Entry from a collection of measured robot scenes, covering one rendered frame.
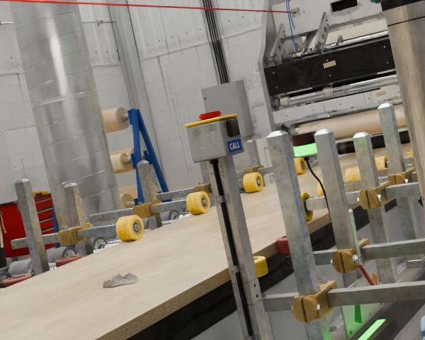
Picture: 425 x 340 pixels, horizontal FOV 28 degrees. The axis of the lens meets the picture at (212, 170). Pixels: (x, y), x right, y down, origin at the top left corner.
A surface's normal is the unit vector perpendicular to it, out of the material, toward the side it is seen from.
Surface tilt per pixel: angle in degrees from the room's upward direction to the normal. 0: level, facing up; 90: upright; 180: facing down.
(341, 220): 90
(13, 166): 90
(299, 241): 90
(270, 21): 90
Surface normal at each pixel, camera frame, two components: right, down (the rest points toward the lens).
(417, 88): -0.71, 0.23
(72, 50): 0.61, -0.09
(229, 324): 0.86, -0.15
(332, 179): -0.47, 0.14
